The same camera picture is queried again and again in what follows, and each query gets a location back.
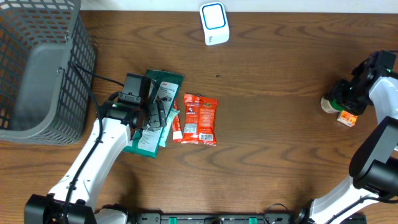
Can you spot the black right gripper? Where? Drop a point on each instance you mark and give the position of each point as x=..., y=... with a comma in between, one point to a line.
x=337, y=91

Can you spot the red candy bag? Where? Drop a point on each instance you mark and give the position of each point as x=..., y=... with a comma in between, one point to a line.
x=200, y=115

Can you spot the red tube package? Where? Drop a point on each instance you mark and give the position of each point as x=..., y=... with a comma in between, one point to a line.
x=176, y=126

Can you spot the small orange white box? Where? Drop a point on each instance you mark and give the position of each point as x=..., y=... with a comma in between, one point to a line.
x=347, y=118

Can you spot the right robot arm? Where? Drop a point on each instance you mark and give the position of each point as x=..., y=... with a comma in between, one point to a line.
x=372, y=170

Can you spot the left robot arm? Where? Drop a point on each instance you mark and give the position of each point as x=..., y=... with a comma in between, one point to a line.
x=73, y=198

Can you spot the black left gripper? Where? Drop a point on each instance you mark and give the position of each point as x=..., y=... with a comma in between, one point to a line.
x=159, y=111

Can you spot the green lid white jar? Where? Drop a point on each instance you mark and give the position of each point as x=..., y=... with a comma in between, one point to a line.
x=329, y=106

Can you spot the white green 3M package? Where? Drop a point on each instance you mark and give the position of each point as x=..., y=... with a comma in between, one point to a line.
x=166, y=87

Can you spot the white barcode scanner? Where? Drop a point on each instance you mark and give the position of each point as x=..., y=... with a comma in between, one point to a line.
x=215, y=23

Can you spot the grey plastic mesh basket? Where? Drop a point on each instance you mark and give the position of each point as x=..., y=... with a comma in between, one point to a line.
x=46, y=63

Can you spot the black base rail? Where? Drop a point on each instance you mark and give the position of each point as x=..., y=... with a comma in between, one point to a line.
x=155, y=218

